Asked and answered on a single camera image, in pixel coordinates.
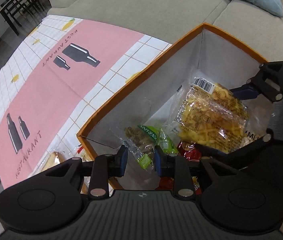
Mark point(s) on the clear nut packet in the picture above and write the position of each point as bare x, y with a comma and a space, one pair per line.
144, 140

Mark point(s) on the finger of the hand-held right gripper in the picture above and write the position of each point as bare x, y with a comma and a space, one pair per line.
221, 155
246, 93

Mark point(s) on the pink and white printed tablecloth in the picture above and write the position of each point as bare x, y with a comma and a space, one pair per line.
56, 85

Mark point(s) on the checkered label puff ball packet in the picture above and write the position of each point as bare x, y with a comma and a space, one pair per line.
252, 136

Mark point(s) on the clear sliced bread packet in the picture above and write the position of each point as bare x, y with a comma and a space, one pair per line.
55, 158

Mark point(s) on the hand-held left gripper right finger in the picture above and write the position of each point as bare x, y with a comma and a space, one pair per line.
157, 161

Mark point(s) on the beige sofa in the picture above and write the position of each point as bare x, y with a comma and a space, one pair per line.
144, 10

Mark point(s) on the yellow noodle snack packet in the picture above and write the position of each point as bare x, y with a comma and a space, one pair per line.
211, 120

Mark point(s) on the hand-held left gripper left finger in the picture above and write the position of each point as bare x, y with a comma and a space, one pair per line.
124, 158

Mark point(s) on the red snack bag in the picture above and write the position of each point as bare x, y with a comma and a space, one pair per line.
189, 152

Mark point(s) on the orange cardboard box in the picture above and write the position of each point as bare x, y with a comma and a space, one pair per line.
156, 85

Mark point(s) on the dark dining table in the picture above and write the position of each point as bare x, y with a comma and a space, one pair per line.
11, 7

